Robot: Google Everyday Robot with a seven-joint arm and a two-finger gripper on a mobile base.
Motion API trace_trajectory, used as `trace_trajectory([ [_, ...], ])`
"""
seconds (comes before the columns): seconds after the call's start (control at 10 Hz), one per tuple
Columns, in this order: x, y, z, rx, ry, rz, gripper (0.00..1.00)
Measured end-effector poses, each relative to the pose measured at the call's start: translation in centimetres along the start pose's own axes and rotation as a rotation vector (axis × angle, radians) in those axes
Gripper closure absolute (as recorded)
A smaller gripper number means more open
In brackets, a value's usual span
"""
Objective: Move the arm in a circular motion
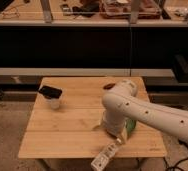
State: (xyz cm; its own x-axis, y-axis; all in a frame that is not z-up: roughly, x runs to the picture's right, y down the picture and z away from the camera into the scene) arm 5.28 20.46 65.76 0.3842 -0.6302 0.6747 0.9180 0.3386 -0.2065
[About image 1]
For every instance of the brown round object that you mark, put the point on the brown round object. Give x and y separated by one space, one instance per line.
108 86

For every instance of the clear plastic cup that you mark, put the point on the clear plastic cup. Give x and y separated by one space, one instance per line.
54 103

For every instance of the red tray on shelf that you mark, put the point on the red tray on shelf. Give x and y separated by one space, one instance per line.
122 8

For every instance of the black box on right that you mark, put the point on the black box on right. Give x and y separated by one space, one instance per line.
180 68

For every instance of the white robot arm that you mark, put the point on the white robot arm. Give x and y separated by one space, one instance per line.
122 109

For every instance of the wooden table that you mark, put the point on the wooden table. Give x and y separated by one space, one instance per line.
69 131

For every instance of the metal shelf rack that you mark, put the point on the metal shelf rack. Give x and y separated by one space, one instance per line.
79 46

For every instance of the green object under arm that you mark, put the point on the green object under arm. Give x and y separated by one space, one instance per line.
130 126

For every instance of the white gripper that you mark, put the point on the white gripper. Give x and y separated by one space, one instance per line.
103 158

